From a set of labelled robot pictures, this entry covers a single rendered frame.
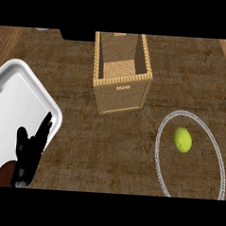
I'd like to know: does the black appliance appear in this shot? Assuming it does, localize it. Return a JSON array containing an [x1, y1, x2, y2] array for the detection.
[[59, 29, 97, 43]]

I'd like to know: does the white rectangular tray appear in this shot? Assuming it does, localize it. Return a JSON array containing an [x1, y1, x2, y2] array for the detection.
[[0, 57, 67, 191]]

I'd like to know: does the tall wicker basket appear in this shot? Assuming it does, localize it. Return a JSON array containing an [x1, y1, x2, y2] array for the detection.
[[89, 31, 157, 118]]

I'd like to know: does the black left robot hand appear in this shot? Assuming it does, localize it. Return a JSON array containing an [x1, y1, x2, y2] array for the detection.
[[10, 109, 54, 191]]

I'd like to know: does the brown round object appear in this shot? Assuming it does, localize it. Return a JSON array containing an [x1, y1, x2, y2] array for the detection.
[[0, 159, 19, 188]]

